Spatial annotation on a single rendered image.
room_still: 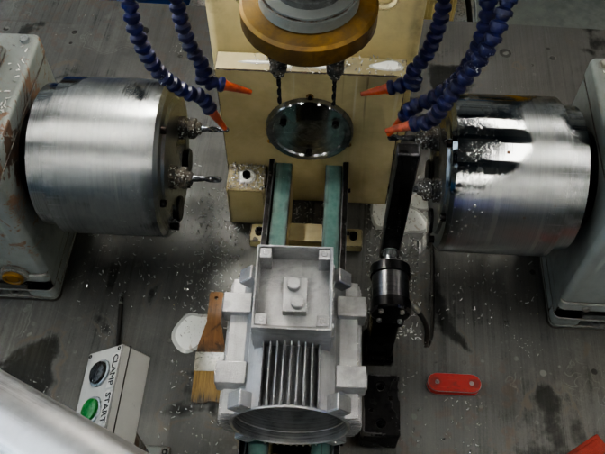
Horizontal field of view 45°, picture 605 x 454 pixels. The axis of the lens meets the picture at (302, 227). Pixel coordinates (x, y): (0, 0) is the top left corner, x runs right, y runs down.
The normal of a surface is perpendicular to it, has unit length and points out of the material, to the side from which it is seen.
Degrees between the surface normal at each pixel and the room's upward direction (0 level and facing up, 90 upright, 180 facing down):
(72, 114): 9
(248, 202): 90
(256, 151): 90
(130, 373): 53
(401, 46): 90
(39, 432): 14
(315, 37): 0
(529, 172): 36
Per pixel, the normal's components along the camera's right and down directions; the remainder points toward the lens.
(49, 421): 0.06, -0.89
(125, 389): 0.79, -0.29
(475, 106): 0.01, -0.72
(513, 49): 0.00, -0.55
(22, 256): -0.06, 0.83
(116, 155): -0.04, 0.04
